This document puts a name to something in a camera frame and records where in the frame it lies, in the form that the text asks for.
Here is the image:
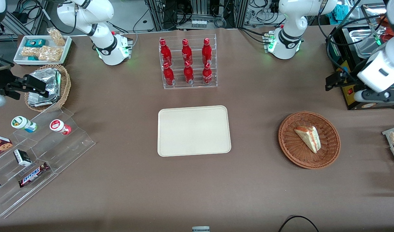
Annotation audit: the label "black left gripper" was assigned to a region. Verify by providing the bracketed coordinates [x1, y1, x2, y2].
[325, 72, 359, 92]

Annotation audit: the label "triangular sandwich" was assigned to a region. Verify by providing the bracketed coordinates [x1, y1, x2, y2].
[294, 126, 322, 154]

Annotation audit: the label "light wicker basket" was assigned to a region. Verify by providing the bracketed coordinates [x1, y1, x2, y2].
[24, 64, 72, 113]

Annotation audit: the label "white rectangular snack tray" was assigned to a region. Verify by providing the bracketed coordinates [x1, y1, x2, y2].
[13, 35, 72, 66]

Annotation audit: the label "clear tray of pastries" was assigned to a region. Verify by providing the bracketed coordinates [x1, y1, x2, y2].
[382, 125, 394, 178]

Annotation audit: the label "round brown wicker basket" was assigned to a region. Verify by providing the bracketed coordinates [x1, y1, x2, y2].
[278, 111, 341, 170]

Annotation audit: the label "beige rectangular tray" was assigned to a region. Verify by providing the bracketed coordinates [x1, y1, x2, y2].
[157, 105, 232, 157]

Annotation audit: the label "silver foil packages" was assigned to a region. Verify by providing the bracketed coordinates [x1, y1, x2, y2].
[27, 68, 62, 108]

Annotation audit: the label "green lid yogurt cup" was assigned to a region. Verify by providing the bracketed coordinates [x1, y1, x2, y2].
[11, 116, 38, 133]

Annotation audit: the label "red lid yogurt cup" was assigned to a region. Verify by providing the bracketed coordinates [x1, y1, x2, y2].
[49, 119, 72, 135]

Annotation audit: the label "black food warmer cabinet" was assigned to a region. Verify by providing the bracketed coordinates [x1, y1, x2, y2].
[326, 3, 394, 111]

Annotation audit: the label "clear bag of puffed snacks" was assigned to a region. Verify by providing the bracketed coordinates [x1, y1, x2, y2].
[21, 46, 40, 58]
[38, 45, 64, 63]
[47, 27, 67, 47]

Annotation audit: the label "large teal snack box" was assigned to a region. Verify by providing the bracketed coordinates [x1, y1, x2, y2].
[25, 39, 47, 48]

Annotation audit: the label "clear acrylic stepped display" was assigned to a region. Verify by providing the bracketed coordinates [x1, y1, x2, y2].
[0, 107, 96, 219]

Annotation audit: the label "small black white carton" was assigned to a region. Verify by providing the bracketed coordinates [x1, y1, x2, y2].
[13, 149, 32, 167]

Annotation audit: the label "teal plastic bag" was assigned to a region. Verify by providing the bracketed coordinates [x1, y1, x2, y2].
[333, 4, 357, 21]

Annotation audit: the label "snickers chocolate bar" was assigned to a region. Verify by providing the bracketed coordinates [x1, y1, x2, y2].
[18, 162, 50, 188]

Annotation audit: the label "clear acrylic bottle rack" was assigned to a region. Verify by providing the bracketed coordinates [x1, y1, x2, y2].
[159, 34, 218, 90]

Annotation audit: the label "red soda bottle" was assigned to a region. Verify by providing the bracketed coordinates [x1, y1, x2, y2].
[202, 38, 213, 65]
[181, 39, 193, 65]
[202, 62, 213, 86]
[159, 39, 172, 66]
[163, 62, 175, 86]
[183, 60, 195, 85]

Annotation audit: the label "black floor cable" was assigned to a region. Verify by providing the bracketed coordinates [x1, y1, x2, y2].
[278, 215, 319, 232]

